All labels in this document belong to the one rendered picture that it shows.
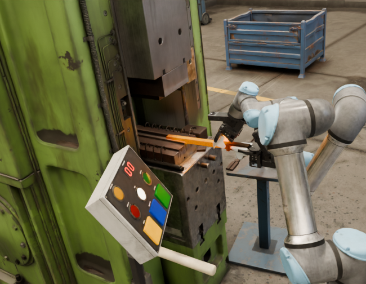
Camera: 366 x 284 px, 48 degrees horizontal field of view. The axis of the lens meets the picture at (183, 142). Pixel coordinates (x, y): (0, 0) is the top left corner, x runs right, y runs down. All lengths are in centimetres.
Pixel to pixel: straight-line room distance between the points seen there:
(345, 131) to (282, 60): 423
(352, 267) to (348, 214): 184
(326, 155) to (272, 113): 41
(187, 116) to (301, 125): 109
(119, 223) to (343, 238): 68
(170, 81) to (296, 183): 80
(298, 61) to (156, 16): 405
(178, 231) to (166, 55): 91
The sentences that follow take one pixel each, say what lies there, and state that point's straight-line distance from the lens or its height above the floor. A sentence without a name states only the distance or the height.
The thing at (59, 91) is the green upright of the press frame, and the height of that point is 136.
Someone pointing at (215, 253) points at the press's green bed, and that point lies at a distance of 254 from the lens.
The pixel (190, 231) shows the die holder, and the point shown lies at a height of 58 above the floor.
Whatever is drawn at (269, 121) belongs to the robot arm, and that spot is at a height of 138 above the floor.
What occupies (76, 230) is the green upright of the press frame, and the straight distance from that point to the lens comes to 227.
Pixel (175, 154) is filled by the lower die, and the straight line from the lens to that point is 191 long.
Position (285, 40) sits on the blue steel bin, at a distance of 561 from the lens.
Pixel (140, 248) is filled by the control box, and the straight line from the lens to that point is 140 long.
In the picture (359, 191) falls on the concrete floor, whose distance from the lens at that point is 339.
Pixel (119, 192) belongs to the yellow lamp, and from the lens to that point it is 137.
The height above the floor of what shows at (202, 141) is 102.
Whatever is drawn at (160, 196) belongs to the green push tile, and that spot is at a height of 102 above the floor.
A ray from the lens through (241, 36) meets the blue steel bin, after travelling 589.
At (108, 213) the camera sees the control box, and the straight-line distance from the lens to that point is 134.
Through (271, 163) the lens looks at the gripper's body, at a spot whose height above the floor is 97.
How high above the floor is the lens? 190
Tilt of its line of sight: 27 degrees down
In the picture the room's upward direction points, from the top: 8 degrees counter-clockwise
